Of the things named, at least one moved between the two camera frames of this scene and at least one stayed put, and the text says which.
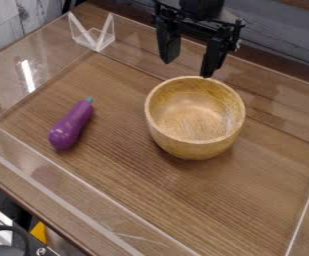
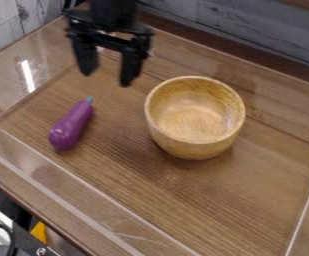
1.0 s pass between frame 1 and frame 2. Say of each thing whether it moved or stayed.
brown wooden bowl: stayed
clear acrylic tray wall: stayed
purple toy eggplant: stayed
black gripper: moved
